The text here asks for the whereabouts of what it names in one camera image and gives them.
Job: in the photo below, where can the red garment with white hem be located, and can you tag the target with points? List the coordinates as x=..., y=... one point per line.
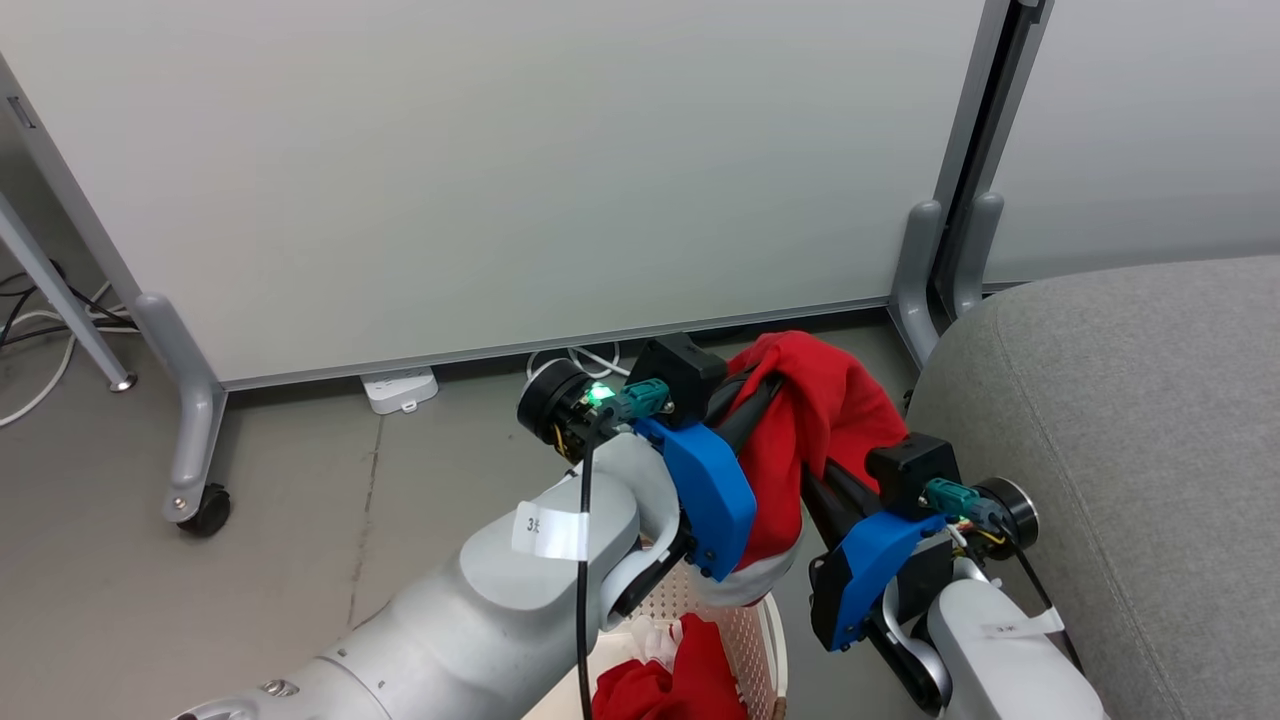
x=820, y=420

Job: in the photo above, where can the grey metal table leg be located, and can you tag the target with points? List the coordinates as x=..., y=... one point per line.
x=60, y=290

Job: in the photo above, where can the grey partition leg with caster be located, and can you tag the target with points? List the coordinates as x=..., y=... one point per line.
x=195, y=420

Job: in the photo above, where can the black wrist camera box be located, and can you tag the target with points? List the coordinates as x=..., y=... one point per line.
x=910, y=470
x=680, y=375

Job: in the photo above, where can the cream perforated laundry basket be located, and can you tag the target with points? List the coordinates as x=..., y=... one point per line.
x=745, y=640

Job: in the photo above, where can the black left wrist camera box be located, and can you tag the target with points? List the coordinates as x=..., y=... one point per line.
x=680, y=375

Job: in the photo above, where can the grey sofa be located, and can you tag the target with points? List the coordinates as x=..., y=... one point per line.
x=1130, y=450

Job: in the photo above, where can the white power strip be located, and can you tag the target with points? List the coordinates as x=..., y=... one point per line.
x=400, y=388

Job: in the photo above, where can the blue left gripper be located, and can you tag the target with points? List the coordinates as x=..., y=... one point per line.
x=710, y=500

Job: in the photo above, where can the large white partition panel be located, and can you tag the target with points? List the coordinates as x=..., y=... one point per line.
x=500, y=150

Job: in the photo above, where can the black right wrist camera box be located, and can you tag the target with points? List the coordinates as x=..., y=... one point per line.
x=910, y=470

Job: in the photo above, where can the narrow white partition panel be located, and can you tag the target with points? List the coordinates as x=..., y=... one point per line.
x=1150, y=120

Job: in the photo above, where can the red white striped garment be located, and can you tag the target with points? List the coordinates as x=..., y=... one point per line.
x=690, y=680

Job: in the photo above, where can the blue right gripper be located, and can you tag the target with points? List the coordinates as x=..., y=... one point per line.
x=870, y=570

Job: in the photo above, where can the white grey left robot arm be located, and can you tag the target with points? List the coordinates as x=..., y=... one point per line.
x=480, y=610

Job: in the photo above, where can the black caster wheel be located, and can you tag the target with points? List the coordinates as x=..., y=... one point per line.
x=210, y=512

